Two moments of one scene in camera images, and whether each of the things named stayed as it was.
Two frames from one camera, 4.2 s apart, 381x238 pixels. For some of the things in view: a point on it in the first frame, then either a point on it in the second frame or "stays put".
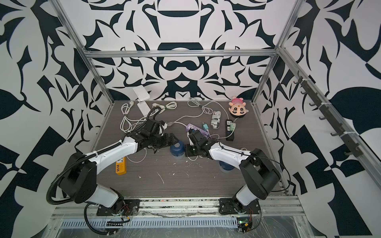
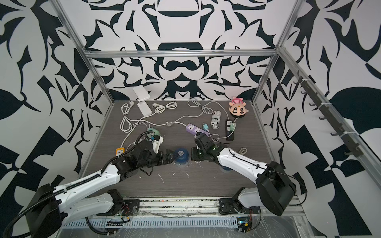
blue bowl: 225,167 stays put
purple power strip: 202,131 stays put
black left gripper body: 159,141 to 156,159
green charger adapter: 232,126 stays put
